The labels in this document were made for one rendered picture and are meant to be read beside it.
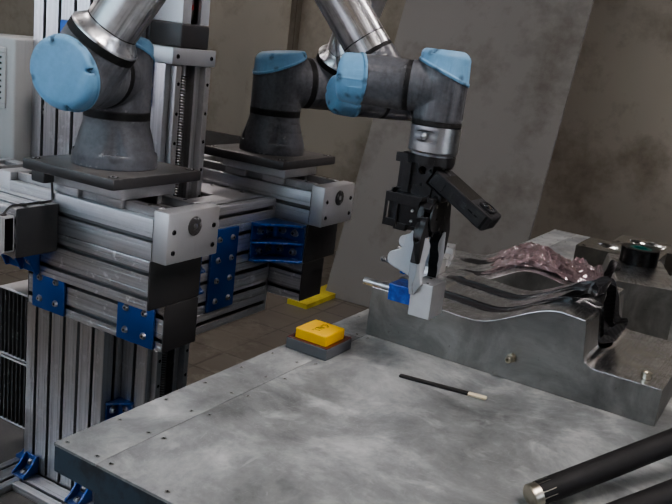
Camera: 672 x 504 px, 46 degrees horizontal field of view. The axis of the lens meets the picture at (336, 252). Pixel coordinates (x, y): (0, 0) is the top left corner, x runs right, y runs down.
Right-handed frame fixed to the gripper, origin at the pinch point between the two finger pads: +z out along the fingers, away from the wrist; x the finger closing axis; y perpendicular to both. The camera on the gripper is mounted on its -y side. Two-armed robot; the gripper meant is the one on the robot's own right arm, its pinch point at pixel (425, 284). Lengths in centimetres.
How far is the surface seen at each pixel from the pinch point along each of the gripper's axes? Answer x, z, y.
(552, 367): -10.0, 10.7, -19.3
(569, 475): 21.8, 11.2, -31.1
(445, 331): -10.0, 10.1, -0.7
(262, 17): -317, -47, 276
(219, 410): 32.0, 15.1, 13.1
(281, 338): -172, 95, 139
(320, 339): 5.5, 12.1, 14.4
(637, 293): -52, 6, -23
